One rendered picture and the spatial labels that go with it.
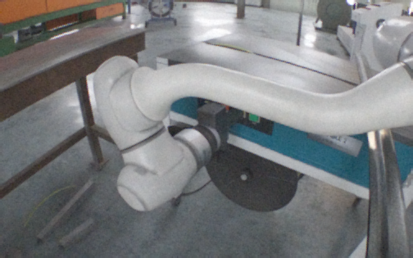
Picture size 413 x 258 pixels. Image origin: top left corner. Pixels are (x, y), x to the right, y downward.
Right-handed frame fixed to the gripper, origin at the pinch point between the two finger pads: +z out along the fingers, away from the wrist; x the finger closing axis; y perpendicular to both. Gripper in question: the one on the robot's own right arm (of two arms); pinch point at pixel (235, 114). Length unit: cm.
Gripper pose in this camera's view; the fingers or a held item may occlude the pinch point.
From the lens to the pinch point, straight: 70.7
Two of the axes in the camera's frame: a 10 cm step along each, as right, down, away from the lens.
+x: -0.5, -8.7, -5.0
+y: 8.2, 2.5, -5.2
